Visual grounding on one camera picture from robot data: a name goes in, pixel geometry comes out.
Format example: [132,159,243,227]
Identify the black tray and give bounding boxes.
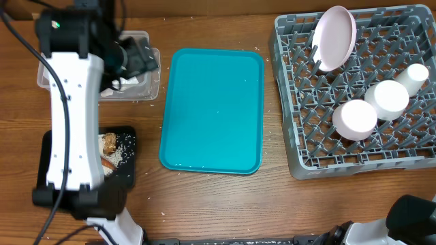
[36,126,137,190]

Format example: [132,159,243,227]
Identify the carrot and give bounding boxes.
[101,157,116,170]

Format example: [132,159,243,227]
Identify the pink plate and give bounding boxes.
[312,5,357,72]

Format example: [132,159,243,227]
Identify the white rice pile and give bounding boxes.
[98,133,136,177]

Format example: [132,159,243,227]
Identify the teal plastic tray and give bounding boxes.
[159,48,264,175]

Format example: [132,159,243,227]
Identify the brown food lump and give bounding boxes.
[102,133,116,155]

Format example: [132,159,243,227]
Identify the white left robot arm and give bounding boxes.
[32,1,158,244]

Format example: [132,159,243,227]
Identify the grey dish rack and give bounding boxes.
[270,4,435,180]

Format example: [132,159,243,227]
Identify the cream cup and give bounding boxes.
[394,63,429,97]

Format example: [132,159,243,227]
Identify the black cable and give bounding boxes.
[0,6,120,245]

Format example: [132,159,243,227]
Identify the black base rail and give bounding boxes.
[145,235,319,245]

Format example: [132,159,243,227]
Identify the foil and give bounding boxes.
[100,78,139,97]

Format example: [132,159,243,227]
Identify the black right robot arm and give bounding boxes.
[313,195,435,245]

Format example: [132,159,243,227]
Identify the pink bowl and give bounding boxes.
[332,99,377,141]

